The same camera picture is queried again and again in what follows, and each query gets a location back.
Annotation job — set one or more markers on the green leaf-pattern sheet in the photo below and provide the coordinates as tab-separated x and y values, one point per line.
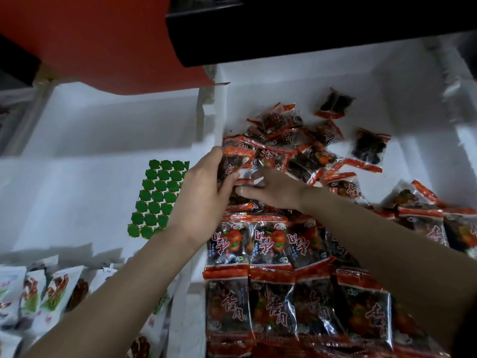
156	197

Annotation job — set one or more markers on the person's left forearm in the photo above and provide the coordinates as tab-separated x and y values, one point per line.
97	302

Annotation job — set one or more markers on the person's right forearm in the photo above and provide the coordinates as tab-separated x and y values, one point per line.
395	249

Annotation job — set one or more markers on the pile of dark red packets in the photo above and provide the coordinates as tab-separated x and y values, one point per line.
298	294

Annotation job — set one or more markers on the red scalloped sign yellow lettering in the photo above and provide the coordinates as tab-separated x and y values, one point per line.
97	37

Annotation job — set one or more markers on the person's left hand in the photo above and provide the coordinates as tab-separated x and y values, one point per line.
197	201

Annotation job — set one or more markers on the person's right hand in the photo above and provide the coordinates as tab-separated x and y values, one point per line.
276	190

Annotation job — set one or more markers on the black metal guard rail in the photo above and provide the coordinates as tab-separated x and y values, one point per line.
298	26
19	59

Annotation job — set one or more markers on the pile of white printed packets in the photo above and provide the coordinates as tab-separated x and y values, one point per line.
37	294

